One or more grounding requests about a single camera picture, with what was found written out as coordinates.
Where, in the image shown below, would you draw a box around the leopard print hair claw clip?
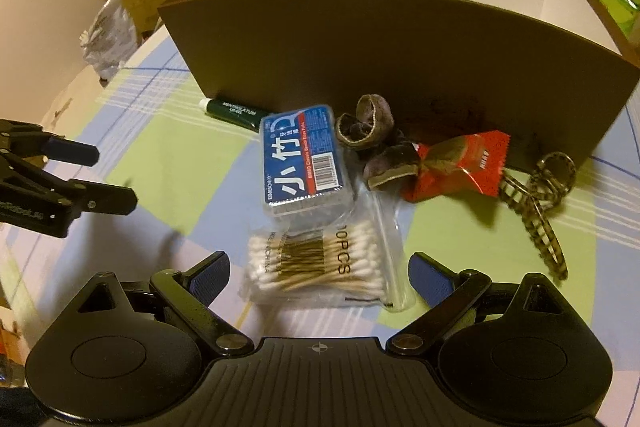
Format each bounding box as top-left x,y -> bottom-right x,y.
497,152 -> 577,281

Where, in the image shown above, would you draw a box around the checked tablecloth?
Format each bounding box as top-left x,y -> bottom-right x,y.
0,26 -> 640,358

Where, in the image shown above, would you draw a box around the red snack packet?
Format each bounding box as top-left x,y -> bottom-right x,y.
400,130 -> 512,204

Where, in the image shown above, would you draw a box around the crumpled clear plastic bag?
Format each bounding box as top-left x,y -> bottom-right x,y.
79,0 -> 139,80

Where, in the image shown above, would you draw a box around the dark purple hair tie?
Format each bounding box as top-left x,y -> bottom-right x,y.
364,138 -> 420,192

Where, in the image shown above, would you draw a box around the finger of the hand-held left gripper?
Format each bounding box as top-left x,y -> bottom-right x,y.
0,151 -> 139,219
0,118 -> 100,168

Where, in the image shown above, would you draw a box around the green lip balm tube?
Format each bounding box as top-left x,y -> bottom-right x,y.
199,98 -> 271,124

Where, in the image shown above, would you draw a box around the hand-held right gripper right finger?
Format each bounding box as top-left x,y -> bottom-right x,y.
385,251 -> 577,355

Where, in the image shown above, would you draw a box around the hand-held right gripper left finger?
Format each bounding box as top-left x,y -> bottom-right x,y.
65,251 -> 255,356

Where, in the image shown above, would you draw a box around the blue floss pick box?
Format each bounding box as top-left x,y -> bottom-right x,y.
260,104 -> 354,219

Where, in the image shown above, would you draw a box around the brown velvet scrunchie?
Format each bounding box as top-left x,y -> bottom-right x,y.
336,94 -> 397,149

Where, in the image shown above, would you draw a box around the cotton swab pack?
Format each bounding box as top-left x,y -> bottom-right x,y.
245,194 -> 417,311

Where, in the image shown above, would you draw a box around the brown cardboard box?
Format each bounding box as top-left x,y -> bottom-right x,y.
157,0 -> 640,174

